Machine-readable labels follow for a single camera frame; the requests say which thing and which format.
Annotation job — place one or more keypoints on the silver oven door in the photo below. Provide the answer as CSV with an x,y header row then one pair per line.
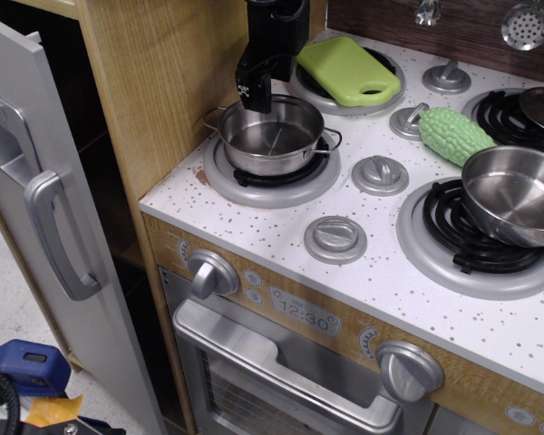
x,y
221,406

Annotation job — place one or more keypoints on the wooden toy kitchen cabinet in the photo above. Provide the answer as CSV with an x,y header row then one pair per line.
x,y
158,67

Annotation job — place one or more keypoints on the front left stove burner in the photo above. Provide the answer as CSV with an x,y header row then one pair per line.
x,y
220,176

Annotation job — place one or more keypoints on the green plastic cutting board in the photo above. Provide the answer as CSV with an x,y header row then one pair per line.
x,y
351,75

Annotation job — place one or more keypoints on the oven clock display panel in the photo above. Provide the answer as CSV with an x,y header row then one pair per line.
x,y
305,312

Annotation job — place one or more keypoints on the grey stovetop knob middle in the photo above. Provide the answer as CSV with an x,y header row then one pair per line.
x,y
380,176

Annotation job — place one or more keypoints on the left oven dial knob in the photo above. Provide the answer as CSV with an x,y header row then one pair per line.
x,y
212,274

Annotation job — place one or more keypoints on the front right stove burner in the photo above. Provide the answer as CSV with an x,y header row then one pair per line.
x,y
439,239

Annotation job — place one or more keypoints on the small steel pot with handles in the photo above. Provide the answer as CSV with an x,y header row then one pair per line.
x,y
277,143

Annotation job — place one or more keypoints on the hanging steel skimmer spoon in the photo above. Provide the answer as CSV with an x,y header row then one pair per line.
x,y
522,28

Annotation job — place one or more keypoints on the grey fridge door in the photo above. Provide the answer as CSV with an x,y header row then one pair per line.
x,y
35,136

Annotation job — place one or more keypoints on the grey stovetop knob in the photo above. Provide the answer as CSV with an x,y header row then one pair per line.
x,y
380,176
335,240
447,78
405,122

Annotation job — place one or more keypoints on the silver oven door handle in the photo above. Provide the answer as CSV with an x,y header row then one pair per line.
x,y
255,359

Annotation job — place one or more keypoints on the steel frying pan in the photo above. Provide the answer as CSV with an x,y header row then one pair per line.
x,y
503,194

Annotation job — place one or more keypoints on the right oven dial knob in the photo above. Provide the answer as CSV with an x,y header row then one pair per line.
x,y
408,372

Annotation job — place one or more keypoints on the green toy bitter melon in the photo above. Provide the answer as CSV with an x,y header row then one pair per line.
x,y
452,135

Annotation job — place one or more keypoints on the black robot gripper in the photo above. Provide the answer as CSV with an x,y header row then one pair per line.
x,y
277,32

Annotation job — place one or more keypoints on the back right stove burner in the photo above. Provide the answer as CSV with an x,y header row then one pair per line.
x,y
499,114

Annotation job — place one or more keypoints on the grey stovetop knob front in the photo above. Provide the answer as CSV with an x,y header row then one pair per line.
x,y
335,240

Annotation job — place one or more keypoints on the hanging steel utensil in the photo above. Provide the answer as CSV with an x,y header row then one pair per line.
x,y
428,12

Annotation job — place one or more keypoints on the grey stovetop knob back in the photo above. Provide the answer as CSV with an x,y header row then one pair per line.
x,y
447,78

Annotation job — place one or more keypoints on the grey stovetop knob upper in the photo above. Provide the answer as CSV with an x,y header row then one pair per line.
x,y
405,122

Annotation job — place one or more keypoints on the blue clamp device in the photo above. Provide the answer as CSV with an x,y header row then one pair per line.
x,y
36,370

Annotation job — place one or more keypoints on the grey fridge door handle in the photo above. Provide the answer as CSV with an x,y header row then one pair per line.
x,y
44,198

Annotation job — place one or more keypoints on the oven dial knob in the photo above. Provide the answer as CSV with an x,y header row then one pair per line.
x,y
212,274
408,372

